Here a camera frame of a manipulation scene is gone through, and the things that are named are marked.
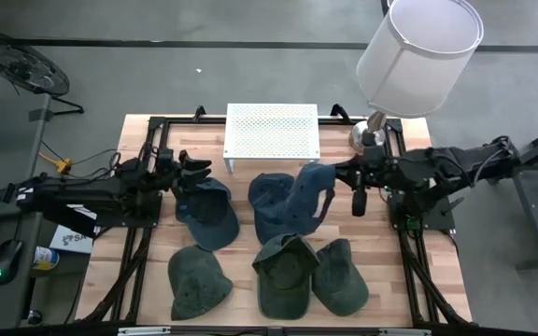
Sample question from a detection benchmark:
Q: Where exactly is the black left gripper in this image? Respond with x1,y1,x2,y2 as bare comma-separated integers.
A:
154,149,213,190

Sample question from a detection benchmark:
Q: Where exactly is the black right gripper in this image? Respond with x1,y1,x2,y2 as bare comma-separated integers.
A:
333,147,394,187

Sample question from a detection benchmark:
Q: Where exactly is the blue denim baseball cap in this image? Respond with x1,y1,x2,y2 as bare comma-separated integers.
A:
174,176,241,252
268,161,338,239
248,172,301,246

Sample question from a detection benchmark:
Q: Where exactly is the green baseball cap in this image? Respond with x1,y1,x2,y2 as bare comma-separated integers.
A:
167,245,234,322
251,232,321,321
311,238,371,317

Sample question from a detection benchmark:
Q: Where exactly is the silver lamp base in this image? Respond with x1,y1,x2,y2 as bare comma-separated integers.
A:
348,110,388,155

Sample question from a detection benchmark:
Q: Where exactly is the white perforated metal shelf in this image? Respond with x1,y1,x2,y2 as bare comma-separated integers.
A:
222,103,321,176

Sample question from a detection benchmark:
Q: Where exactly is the white lamp shade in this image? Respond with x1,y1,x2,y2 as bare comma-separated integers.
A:
355,0,485,119

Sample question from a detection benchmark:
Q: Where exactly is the yellow power plug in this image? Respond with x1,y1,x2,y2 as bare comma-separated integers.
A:
38,151,74,175

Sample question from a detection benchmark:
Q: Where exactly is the black bar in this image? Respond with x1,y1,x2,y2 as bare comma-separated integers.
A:
39,204,102,239

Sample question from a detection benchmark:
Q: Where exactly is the white printed cardboard box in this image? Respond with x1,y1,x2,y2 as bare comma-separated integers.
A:
49,204,100,256

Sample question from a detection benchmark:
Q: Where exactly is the white blue can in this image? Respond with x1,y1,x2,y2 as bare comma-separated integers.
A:
33,245,60,272

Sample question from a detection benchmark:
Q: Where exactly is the black wedge stand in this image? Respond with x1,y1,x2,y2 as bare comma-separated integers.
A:
0,182,18,204

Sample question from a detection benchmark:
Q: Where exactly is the black floor fan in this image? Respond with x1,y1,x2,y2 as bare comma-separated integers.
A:
0,30,86,116

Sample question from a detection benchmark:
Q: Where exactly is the black computer mouse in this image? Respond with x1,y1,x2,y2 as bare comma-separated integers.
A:
0,238,25,286

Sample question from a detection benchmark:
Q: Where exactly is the black aluminium table frame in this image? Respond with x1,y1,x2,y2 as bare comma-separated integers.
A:
77,114,474,328

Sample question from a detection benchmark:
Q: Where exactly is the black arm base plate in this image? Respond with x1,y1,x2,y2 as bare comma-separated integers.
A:
388,193,457,232
93,190,163,230

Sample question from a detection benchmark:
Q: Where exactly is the silver metal bracket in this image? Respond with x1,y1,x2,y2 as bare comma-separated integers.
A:
117,326,173,336
378,328,433,336

